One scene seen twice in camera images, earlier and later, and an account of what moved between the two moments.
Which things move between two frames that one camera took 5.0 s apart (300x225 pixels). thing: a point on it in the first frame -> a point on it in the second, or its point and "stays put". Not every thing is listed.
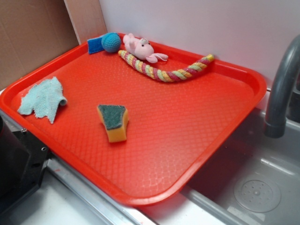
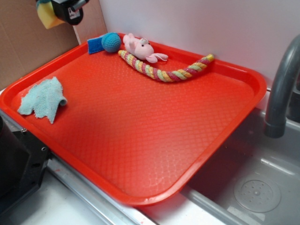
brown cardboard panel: (33, 31) stays put
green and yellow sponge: (115, 119) -> (46, 13)
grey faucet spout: (275, 124) stays put
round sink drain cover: (258, 192) stays put
